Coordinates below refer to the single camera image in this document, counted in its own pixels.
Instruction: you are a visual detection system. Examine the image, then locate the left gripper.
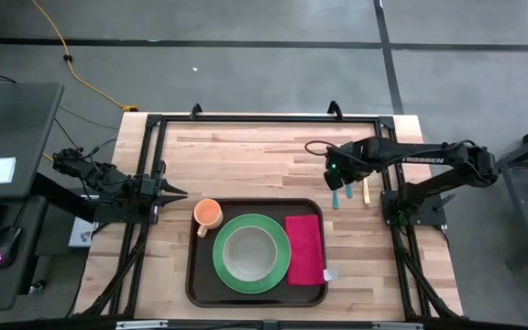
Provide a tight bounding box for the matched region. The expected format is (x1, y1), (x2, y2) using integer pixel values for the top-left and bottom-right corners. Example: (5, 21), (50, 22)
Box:
(128, 172), (189, 226)

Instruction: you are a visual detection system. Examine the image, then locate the peach plastic mug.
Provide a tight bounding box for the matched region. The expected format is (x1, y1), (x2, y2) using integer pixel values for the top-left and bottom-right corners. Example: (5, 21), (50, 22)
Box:
(192, 198), (225, 238)

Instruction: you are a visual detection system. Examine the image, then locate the green plastic plate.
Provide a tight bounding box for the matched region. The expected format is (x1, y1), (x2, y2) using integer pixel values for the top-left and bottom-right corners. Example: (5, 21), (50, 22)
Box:
(212, 213), (292, 295)

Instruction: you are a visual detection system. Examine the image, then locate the grey plastic bowl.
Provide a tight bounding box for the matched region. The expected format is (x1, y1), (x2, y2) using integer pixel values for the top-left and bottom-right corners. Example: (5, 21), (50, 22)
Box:
(222, 225), (278, 283)

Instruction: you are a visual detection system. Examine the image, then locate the red cloth napkin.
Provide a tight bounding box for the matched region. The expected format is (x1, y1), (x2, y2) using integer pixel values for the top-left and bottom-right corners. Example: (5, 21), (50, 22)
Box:
(283, 214), (340, 287)

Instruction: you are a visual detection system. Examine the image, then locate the dark brown serving tray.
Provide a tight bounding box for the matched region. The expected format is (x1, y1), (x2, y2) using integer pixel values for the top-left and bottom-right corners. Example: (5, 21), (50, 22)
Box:
(184, 197), (329, 309)

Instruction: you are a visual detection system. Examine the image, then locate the white printed box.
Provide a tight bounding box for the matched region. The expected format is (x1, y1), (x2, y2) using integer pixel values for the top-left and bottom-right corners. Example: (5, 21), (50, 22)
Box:
(67, 215), (98, 249)

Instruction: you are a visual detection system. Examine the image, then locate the black desk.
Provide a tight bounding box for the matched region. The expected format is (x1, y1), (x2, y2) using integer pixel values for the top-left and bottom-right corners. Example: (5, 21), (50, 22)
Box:
(0, 82), (66, 314)

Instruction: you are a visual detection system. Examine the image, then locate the black computer mouse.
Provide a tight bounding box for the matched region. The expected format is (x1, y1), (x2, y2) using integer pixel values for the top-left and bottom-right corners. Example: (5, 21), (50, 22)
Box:
(0, 225), (23, 270)

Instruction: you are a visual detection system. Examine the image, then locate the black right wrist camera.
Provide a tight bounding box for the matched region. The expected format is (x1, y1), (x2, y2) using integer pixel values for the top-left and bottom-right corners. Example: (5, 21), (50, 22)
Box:
(324, 170), (345, 192)

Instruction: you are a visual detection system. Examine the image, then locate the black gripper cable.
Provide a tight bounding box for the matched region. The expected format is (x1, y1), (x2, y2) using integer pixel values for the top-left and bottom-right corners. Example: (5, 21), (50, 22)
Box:
(303, 139), (339, 160)

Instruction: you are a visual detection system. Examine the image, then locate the black aluminium table frame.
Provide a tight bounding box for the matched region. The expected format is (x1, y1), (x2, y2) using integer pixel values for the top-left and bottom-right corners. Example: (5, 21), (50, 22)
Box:
(73, 112), (465, 323)

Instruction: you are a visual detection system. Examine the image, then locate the yellow floor cable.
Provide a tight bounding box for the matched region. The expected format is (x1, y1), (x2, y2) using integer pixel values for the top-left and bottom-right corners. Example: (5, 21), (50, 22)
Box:
(29, 0), (140, 114)

